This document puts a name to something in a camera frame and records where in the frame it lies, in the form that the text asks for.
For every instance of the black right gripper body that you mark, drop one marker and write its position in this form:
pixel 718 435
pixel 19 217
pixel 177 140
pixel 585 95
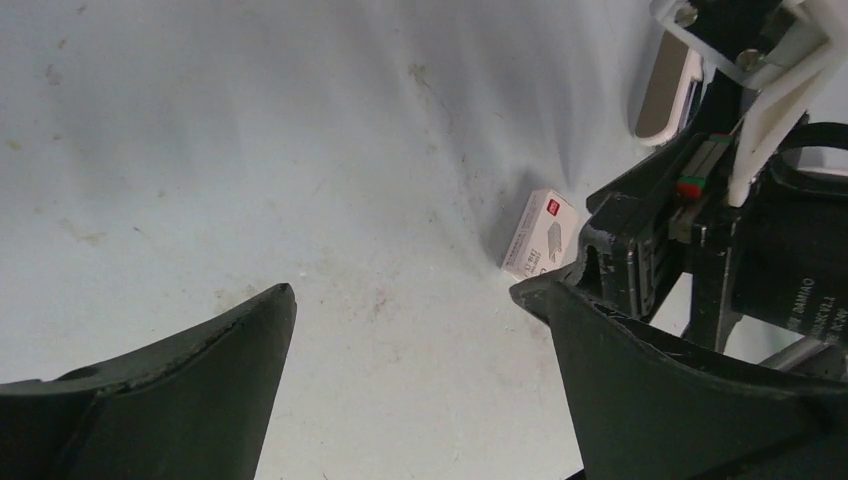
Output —
pixel 780 257

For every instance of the white staple box sleeve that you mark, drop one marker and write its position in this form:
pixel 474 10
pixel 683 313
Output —
pixel 542 236

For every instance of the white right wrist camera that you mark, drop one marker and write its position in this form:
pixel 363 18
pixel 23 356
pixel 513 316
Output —
pixel 786 51

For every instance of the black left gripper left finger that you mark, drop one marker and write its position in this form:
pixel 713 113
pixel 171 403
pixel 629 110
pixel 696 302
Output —
pixel 194 405

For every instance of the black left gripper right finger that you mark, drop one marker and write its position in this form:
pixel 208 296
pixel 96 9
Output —
pixel 648 405

